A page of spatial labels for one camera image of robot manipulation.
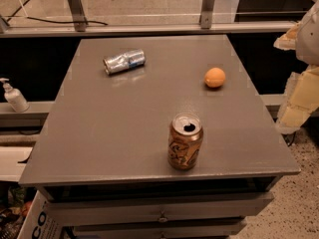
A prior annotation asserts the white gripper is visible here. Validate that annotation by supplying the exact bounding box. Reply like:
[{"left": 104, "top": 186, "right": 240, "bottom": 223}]
[{"left": 273, "top": 1, "right": 319, "bottom": 134}]

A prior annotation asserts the crushed silver redbull can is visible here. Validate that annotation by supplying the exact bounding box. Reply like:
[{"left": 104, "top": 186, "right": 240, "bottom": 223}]
[{"left": 103, "top": 49, "right": 146, "bottom": 75}]

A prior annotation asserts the orange soda can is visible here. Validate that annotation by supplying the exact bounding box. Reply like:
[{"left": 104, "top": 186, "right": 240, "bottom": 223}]
[{"left": 168, "top": 114, "right": 203, "bottom": 170}]

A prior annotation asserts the orange fruit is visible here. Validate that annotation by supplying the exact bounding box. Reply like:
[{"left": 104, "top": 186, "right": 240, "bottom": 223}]
[{"left": 204, "top": 68, "right": 226, "bottom": 88}]

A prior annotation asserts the grey drawer cabinet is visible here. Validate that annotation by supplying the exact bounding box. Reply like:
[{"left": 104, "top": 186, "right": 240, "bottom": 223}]
[{"left": 45, "top": 191, "right": 274, "bottom": 239}]

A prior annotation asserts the white pump bottle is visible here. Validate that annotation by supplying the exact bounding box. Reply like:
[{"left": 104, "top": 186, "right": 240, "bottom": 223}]
[{"left": 0, "top": 78, "right": 29, "bottom": 113}]

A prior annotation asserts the white cardboard box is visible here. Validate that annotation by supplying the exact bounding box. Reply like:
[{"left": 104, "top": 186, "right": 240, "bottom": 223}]
[{"left": 17, "top": 192, "right": 62, "bottom": 239}]

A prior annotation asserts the black cable at right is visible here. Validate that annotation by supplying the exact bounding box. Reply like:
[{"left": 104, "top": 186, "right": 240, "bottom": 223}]
[{"left": 285, "top": 131, "right": 297, "bottom": 147}]

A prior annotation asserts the right metal bracket post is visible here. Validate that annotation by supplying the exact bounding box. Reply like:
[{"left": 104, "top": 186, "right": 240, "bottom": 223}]
[{"left": 199, "top": 0, "right": 215, "bottom": 29}]

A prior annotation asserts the metal bracket post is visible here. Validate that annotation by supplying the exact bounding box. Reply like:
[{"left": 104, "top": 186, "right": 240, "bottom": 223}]
[
  {"left": 67, "top": 0, "right": 88, "bottom": 32},
  {"left": 199, "top": 0, "right": 215, "bottom": 29}
]

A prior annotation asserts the left metal bracket post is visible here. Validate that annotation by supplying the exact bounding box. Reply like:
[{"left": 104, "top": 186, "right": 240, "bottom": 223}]
[{"left": 67, "top": 0, "right": 88, "bottom": 32}]

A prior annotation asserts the black floor cable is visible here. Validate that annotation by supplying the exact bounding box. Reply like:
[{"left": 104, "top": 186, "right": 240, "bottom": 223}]
[{"left": 6, "top": 0, "right": 109, "bottom": 27}]

